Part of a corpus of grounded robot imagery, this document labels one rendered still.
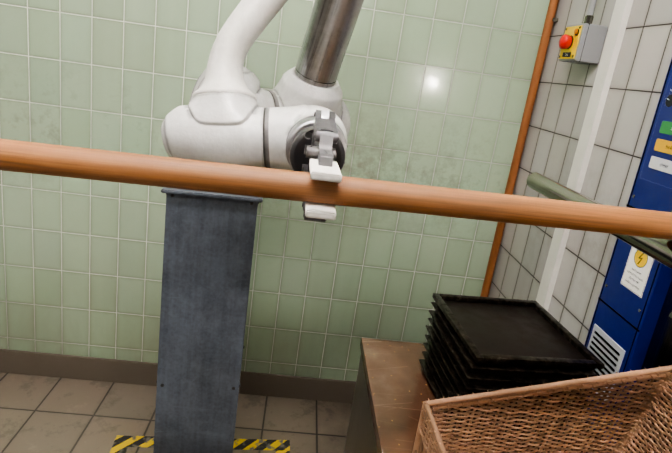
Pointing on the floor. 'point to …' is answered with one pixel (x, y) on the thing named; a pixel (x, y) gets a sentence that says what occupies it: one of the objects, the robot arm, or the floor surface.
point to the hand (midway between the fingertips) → (322, 187)
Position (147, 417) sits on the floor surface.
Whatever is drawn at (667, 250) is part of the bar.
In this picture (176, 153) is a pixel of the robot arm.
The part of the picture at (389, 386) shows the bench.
